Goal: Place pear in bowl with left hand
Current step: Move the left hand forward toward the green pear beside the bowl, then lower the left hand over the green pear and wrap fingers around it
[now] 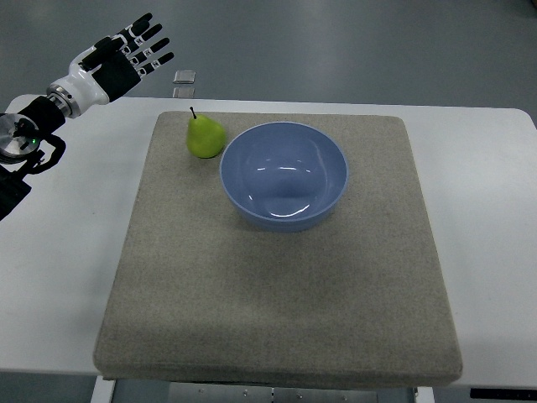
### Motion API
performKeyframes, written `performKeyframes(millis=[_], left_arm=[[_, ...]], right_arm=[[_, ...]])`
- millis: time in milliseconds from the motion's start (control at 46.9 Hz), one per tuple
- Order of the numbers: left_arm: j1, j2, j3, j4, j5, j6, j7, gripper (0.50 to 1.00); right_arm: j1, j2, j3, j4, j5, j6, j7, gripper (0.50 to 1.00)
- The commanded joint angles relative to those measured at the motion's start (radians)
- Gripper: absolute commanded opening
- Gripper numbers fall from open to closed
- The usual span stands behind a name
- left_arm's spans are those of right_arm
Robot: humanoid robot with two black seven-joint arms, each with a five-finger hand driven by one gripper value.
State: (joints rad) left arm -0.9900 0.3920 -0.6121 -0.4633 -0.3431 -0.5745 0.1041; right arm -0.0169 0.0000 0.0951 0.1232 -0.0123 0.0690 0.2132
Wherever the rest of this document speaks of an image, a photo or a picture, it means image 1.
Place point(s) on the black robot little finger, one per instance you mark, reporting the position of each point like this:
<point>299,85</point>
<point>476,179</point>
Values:
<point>150,67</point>

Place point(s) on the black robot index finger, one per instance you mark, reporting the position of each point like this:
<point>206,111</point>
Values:
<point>139,26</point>

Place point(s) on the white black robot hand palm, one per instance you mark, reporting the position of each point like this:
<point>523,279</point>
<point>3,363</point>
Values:
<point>79,90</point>

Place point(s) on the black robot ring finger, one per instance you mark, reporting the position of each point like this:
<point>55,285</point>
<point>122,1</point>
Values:
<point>143,55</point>

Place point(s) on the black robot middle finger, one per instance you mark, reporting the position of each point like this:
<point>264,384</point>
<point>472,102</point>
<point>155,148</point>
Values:
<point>144,37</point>

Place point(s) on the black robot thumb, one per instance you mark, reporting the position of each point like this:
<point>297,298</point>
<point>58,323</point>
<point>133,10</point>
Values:
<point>104,49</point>

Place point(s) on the green pear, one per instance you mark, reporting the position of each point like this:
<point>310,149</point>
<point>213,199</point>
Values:
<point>205,138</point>

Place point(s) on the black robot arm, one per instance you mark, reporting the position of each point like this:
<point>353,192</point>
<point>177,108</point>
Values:
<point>29,145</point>

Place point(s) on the blue bowl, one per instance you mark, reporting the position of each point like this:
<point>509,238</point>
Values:
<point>284,176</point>

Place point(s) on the upper metal floor plate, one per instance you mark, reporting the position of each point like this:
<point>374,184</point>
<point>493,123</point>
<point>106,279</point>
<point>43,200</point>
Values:
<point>184,77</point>

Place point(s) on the metal floor plate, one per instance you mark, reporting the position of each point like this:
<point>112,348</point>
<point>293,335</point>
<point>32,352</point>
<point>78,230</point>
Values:
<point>184,77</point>
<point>183,92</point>

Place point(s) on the lower metal floor plate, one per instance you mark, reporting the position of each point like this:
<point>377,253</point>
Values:
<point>183,92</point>

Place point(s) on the beige felt mat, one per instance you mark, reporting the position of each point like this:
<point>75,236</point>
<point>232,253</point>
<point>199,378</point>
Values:
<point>358,301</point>

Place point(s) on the white table frame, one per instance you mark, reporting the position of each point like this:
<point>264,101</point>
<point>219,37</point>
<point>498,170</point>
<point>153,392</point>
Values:
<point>184,392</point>

